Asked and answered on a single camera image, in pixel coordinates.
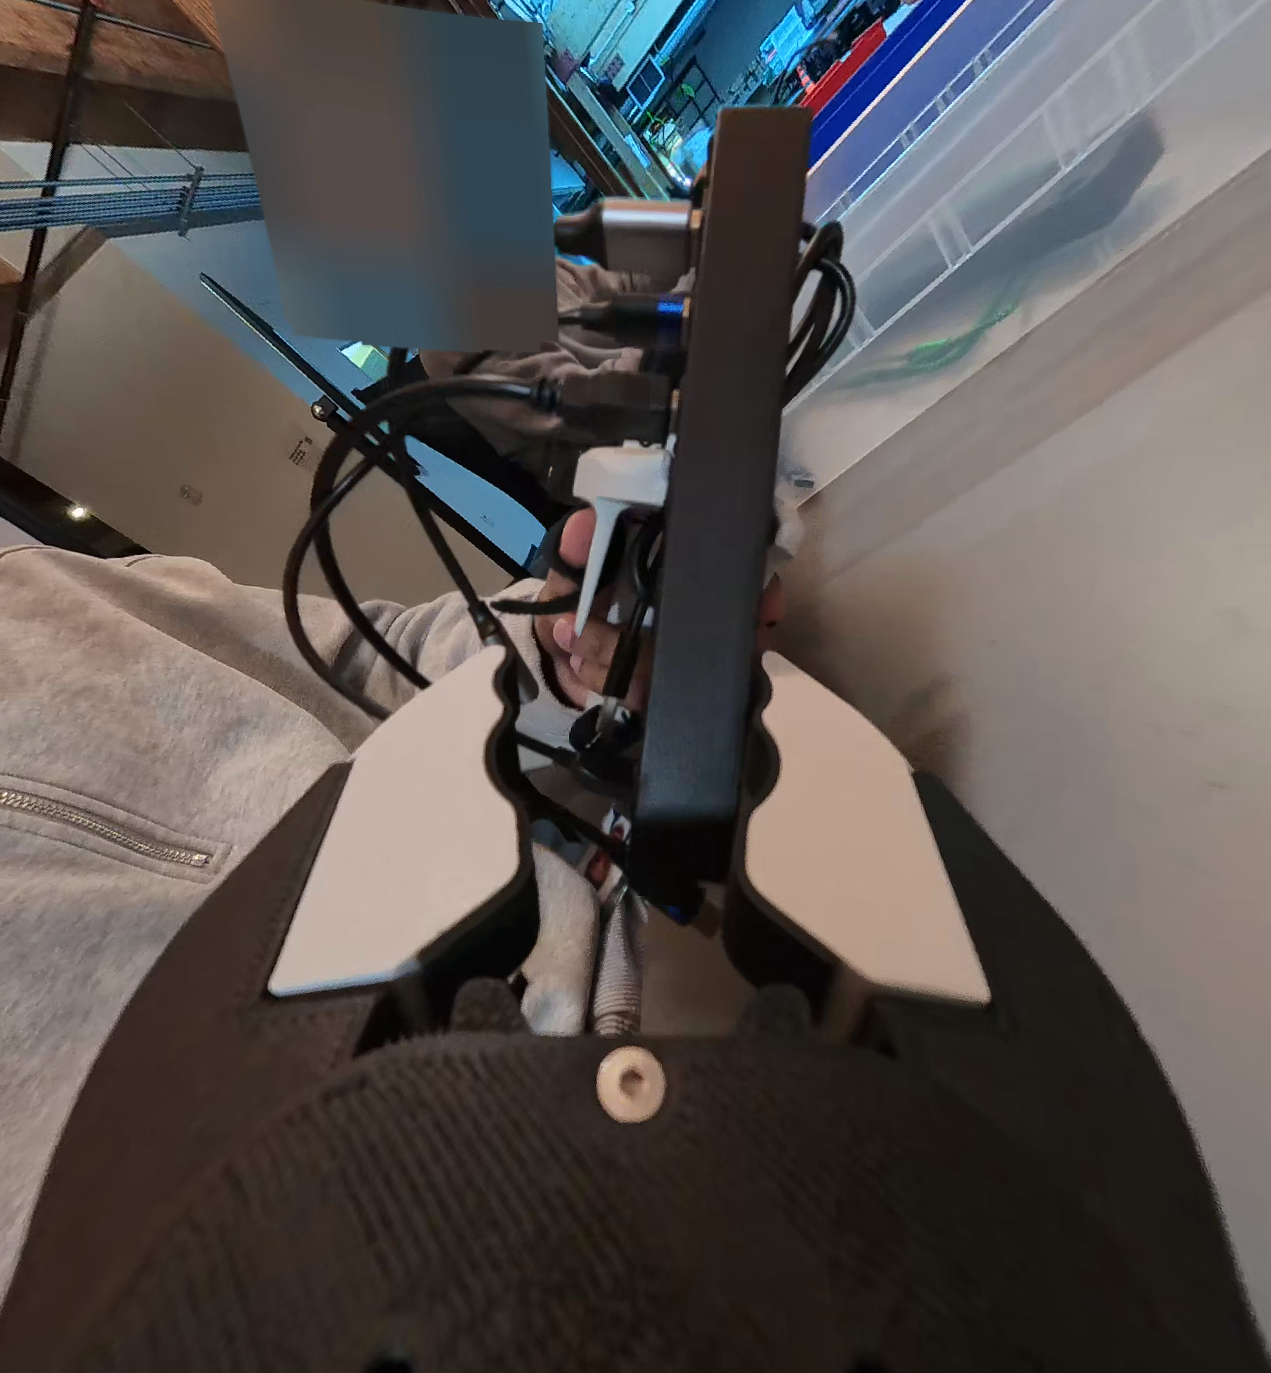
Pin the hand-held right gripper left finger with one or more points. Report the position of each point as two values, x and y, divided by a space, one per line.
421 847

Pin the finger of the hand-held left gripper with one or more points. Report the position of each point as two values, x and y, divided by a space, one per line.
620 473
791 526

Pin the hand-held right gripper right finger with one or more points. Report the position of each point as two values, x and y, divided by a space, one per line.
862 857

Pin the person's left forearm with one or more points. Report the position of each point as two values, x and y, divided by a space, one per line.
421 633

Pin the person's left hand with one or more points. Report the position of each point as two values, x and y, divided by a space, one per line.
588 659

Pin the person's grey striped shirt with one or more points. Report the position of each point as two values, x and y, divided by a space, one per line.
620 965

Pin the blue plastic bin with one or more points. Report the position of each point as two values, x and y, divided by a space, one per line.
894 64

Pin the clear plastic bin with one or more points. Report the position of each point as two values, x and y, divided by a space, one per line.
1021 107

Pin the black switch USB hub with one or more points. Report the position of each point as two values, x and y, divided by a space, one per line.
1108 161

